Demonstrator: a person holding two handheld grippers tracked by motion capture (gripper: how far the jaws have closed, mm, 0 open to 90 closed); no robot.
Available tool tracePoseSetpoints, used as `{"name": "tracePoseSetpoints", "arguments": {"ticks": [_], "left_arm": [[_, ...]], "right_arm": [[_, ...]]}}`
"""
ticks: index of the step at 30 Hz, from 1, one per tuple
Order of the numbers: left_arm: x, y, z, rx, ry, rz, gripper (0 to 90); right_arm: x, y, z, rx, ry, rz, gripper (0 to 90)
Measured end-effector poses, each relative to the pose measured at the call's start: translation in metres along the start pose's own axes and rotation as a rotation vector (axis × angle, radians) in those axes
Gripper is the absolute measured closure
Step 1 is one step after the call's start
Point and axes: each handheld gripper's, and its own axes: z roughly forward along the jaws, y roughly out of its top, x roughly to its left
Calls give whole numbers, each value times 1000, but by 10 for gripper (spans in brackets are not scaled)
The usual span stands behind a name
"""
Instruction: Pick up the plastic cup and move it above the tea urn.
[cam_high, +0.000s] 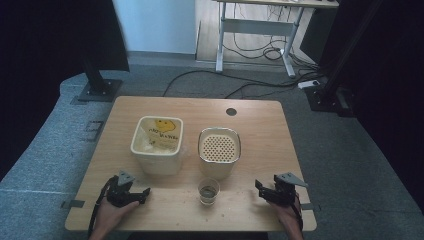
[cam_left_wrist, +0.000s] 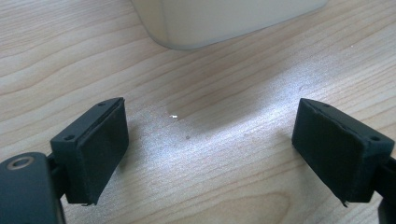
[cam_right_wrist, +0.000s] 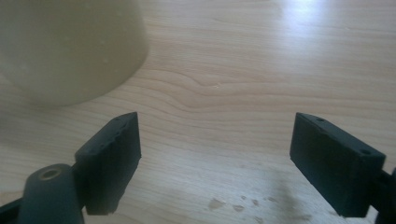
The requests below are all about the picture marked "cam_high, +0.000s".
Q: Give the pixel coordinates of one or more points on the grey tape strip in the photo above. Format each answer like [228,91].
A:
[311,206]
[73,203]

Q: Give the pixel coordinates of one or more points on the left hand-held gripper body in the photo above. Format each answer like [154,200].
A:
[120,195]

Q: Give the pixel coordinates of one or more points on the cream square plastic bin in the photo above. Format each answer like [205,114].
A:
[156,165]

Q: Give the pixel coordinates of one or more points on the cream container with perforated insert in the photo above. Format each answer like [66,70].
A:
[219,148]

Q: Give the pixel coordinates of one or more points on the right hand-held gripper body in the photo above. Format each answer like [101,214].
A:
[283,191]

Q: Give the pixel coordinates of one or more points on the white metal frame desk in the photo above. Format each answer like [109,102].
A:
[256,27]

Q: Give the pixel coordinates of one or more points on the black stand with base plate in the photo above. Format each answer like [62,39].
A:
[98,88]
[328,96]

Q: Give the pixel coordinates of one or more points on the person's left hand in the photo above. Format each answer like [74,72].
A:
[111,215]

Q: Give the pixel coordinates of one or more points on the clear bag with yellow print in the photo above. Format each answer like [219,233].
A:
[161,135]

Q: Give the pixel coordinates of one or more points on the black curtain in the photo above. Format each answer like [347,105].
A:
[390,83]
[50,50]

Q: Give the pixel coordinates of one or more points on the clear glass cup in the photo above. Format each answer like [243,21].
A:
[209,191]

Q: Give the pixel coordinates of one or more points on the person's right hand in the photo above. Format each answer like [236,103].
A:
[287,215]

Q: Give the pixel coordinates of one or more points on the white power strip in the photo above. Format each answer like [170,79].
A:
[308,84]

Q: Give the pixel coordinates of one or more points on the grey round table grommet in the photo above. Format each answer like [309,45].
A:
[231,111]

